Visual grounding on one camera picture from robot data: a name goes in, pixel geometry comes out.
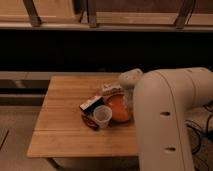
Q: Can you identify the orange ceramic bowl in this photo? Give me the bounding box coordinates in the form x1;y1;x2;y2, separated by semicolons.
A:
105;94;130;122

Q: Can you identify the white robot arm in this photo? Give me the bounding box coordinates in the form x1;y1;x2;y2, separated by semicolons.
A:
118;67;213;171

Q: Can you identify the white snack box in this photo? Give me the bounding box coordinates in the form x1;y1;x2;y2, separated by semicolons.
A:
101;84;122;96

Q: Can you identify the clear plastic cup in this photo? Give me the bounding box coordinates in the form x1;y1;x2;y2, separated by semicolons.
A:
93;105;112;129

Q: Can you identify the dark rectangular box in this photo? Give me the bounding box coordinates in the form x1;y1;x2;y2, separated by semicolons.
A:
79;95;103;113

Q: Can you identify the dark red snack wrapper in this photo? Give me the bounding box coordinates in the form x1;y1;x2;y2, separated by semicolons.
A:
81;115;99;131

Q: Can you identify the wooden table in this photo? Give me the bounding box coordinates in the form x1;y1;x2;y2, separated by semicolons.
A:
27;75;137;158

